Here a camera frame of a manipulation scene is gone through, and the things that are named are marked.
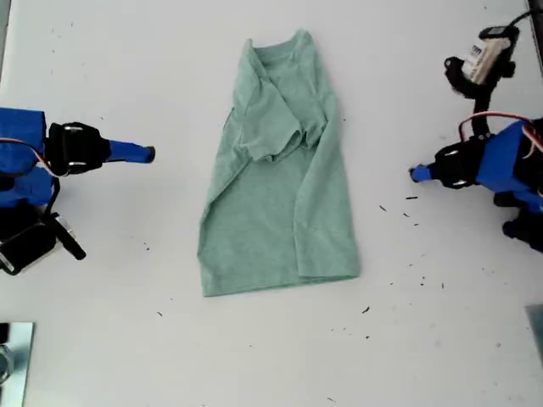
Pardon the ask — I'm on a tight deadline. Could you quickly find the green t-shirt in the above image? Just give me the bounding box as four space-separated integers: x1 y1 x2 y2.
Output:
197 28 362 298

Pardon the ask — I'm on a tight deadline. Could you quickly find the wide steel plate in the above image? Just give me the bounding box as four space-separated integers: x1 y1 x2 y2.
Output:
0 321 36 407

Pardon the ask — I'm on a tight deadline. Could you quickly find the gripper red white wire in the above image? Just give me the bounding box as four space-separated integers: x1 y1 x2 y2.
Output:
0 137 59 178
460 110 543 149

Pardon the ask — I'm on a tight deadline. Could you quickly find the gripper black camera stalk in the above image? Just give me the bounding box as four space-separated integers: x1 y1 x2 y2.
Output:
40 173 63 221
470 91 495 139

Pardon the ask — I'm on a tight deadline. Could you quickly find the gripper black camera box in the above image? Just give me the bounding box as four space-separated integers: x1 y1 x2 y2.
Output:
444 25 521 101
0 211 87 277

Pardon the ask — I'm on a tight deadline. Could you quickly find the gripper black camera cable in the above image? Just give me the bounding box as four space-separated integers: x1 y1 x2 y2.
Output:
507 10 534 31

